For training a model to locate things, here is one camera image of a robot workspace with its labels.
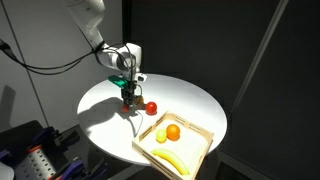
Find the large red tomato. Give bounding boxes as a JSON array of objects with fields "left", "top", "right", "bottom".
[{"left": 144, "top": 101, "right": 158, "bottom": 116}]

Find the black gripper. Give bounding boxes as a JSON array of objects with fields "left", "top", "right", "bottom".
[{"left": 120, "top": 74, "right": 148, "bottom": 110}]

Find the purple clamp with orange trigger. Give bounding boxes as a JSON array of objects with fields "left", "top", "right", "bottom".
[{"left": 26, "top": 125, "right": 64, "bottom": 154}]

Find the yellow lemon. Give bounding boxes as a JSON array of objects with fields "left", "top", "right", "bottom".
[{"left": 155, "top": 128, "right": 168, "bottom": 144}]

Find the small red-orange round fruit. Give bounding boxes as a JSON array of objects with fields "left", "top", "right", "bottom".
[{"left": 120, "top": 103, "right": 131, "bottom": 114}]

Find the perforated metal panel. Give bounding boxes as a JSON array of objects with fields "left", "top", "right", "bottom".
[{"left": 13, "top": 146, "right": 58, "bottom": 180}]

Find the wooden tray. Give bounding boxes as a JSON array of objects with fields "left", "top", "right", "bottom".
[{"left": 131, "top": 111, "right": 215, "bottom": 180}]

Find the orange fruit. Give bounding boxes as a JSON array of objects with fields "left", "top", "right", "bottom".
[{"left": 165, "top": 123, "right": 182, "bottom": 141}]

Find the black clamp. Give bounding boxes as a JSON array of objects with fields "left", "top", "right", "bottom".
[{"left": 57, "top": 129, "right": 82, "bottom": 148}]

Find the yellow banana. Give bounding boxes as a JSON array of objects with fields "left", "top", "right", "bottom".
[{"left": 150, "top": 148, "right": 191, "bottom": 177}]

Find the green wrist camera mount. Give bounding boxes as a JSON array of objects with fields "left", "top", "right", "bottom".
[{"left": 107, "top": 74, "right": 130, "bottom": 90}]

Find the large purple clamp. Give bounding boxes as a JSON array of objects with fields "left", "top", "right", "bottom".
[{"left": 54, "top": 157, "right": 88, "bottom": 180}]

